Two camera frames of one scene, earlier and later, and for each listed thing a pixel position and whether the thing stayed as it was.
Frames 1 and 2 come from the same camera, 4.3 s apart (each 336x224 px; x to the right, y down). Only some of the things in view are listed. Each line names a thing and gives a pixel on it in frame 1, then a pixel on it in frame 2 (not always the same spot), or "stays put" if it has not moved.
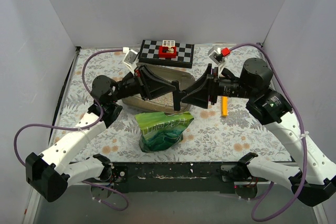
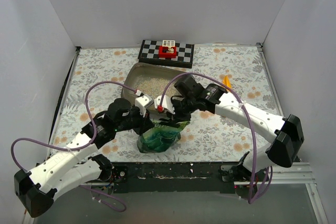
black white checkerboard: (149, 53) stays put
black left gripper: (144, 82) → (143, 124)
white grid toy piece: (167, 43) stays put
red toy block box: (163, 52) stays put
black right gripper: (211, 87) → (178, 115)
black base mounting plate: (172, 177) stays put
